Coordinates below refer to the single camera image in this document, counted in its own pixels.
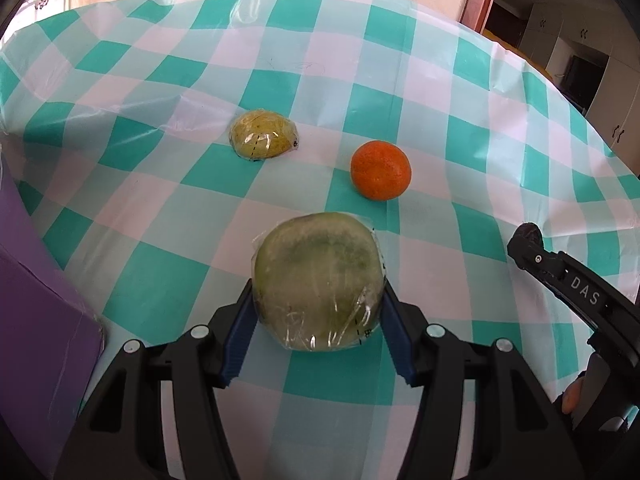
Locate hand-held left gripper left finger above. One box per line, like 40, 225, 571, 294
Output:
60, 280, 261, 480

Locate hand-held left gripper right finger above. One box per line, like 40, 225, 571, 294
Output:
381, 282, 586, 480

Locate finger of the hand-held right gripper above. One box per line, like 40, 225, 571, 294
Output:
506, 222, 626, 329

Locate pale green fruit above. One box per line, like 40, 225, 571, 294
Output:
250, 211, 388, 354

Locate person's right hand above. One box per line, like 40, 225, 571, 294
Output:
561, 375, 586, 416

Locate orange tangerine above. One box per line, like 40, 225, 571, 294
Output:
349, 140, 412, 202

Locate white cabinets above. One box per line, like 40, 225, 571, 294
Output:
517, 0, 640, 161

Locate wrapped yellow-green fruit half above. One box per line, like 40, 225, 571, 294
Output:
229, 108, 301, 162

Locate purple box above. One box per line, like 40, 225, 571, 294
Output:
0, 152, 106, 466

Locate teal checked tablecloth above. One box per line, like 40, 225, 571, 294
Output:
0, 0, 640, 480

